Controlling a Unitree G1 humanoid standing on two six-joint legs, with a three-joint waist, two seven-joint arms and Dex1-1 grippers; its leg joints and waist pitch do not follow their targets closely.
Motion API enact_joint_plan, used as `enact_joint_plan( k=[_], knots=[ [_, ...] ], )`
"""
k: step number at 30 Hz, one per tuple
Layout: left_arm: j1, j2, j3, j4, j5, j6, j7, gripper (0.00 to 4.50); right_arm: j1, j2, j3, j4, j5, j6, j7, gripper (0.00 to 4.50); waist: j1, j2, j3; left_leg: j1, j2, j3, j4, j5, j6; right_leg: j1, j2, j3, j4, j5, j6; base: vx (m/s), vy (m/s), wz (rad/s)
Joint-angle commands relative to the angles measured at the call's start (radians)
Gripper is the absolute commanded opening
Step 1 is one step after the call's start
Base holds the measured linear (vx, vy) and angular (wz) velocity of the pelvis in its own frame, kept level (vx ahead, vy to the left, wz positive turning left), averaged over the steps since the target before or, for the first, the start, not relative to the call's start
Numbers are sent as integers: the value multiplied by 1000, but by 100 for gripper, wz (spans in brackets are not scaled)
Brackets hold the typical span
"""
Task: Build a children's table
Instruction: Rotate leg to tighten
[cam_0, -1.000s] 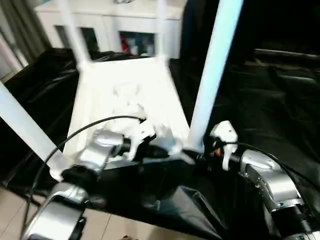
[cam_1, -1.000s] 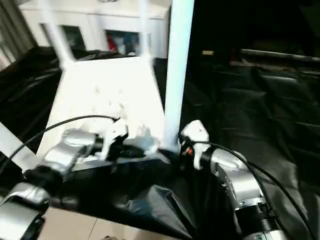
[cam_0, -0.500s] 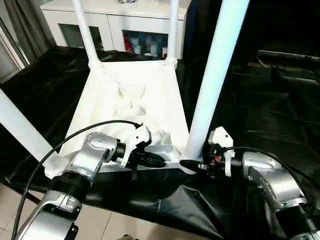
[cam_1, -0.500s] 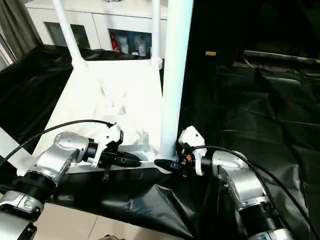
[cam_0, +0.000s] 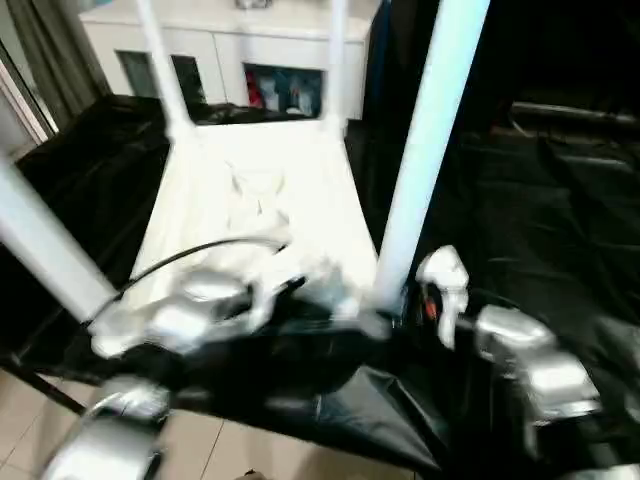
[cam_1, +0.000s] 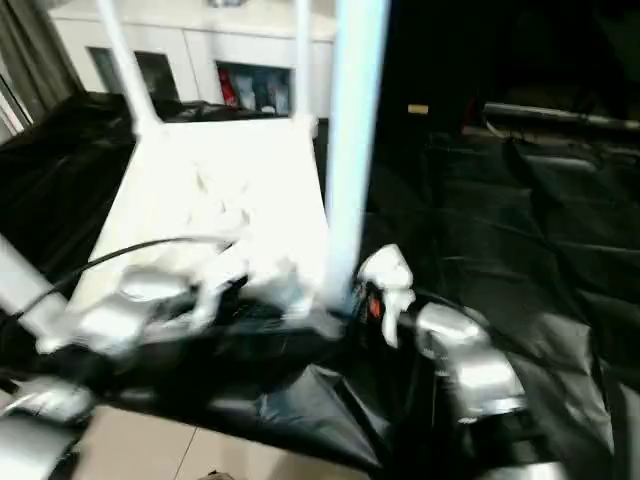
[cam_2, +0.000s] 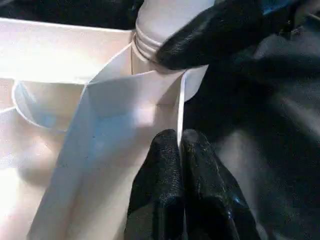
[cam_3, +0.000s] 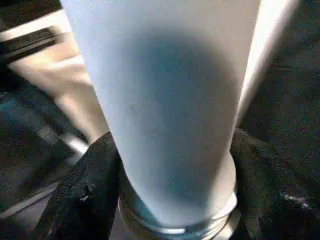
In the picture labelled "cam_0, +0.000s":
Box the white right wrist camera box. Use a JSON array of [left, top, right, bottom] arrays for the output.
[[414, 245, 472, 353]]

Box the grey curtain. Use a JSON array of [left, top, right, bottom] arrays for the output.
[[5, 0, 107, 127]]

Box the black metal table leg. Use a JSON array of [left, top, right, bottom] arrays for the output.
[[0, 364, 89, 417]]

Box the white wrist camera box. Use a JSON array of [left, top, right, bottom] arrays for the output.
[[244, 250, 313, 323], [414, 245, 472, 353]]

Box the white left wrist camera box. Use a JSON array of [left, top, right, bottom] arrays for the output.
[[244, 250, 313, 323]]

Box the black table mat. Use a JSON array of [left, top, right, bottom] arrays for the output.
[[0, 92, 640, 476]]

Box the white plastic table top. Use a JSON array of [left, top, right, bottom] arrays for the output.
[[90, 118, 397, 357]]

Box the white plastic table leg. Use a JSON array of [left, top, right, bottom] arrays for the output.
[[0, 150, 119, 323], [324, 0, 352, 137], [134, 0, 198, 143], [370, 0, 492, 317]]

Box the silver metal rod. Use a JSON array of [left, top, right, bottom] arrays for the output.
[[510, 100, 640, 129]]

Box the white glass-door cabinet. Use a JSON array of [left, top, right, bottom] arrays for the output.
[[80, 0, 383, 121]]

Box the black fabric backdrop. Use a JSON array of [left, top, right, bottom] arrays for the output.
[[372, 0, 640, 116]]

